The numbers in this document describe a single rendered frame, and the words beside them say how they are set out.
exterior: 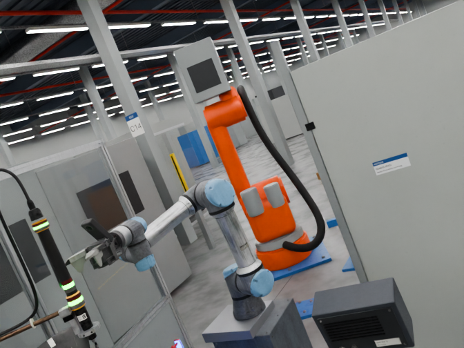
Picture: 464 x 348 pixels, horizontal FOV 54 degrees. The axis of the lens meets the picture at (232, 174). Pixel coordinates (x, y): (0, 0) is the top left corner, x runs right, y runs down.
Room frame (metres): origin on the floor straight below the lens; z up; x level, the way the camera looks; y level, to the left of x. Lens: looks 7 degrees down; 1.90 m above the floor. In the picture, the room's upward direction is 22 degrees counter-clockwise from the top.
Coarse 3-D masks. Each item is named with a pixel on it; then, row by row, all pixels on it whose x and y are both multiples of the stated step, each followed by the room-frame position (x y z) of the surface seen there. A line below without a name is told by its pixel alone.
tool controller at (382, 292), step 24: (336, 288) 1.41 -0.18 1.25; (360, 288) 1.36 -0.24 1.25; (384, 288) 1.31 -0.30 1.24; (312, 312) 1.37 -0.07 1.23; (336, 312) 1.32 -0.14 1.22; (360, 312) 1.29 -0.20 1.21; (384, 312) 1.27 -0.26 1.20; (408, 312) 1.36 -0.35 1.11; (336, 336) 1.36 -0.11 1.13; (360, 336) 1.33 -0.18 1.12; (384, 336) 1.30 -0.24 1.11; (408, 336) 1.28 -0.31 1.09
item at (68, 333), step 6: (66, 330) 1.47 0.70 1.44; (72, 330) 1.47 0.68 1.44; (54, 336) 1.45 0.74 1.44; (60, 336) 1.45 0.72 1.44; (66, 336) 1.45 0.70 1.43; (72, 336) 1.45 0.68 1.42; (60, 342) 1.43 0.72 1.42; (66, 342) 1.43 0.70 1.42; (72, 342) 1.43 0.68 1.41; (78, 342) 1.43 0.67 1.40; (84, 342) 1.43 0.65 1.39
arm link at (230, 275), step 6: (234, 264) 2.02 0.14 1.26; (228, 270) 1.96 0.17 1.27; (234, 270) 1.95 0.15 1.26; (228, 276) 1.96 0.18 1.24; (234, 276) 1.94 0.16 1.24; (228, 282) 1.97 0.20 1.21; (234, 282) 1.93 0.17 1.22; (228, 288) 1.99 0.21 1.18; (234, 288) 1.94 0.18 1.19; (234, 294) 1.96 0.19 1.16; (240, 294) 1.95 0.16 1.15; (246, 294) 1.95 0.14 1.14
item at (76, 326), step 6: (60, 312) 1.32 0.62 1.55; (66, 312) 1.32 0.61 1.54; (72, 312) 1.33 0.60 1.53; (66, 318) 1.31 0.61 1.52; (72, 318) 1.32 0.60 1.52; (72, 324) 1.32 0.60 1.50; (78, 324) 1.33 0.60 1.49; (96, 324) 1.34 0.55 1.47; (78, 330) 1.32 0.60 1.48; (90, 330) 1.31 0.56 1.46; (96, 330) 1.32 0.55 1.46; (78, 336) 1.32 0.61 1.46; (84, 336) 1.31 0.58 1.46
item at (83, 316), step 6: (30, 204) 1.33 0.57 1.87; (30, 210) 1.33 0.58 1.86; (36, 210) 1.33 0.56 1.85; (30, 216) 1.33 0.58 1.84; (36, 216) 1.32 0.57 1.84; (42, 216) 1.34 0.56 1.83; (84, 306) 1.34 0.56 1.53; (78, 312) 1.32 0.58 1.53; (84, 312) 1.33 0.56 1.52; (78, 318) 1.32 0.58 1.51; (84, 318) 1.32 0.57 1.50; (84, 324) 1.32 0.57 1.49; (90, 324) 1.33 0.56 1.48; (84, 330) 1.33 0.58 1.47; (90, 336) 1.33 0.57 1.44; (96, 336) 1.34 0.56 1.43
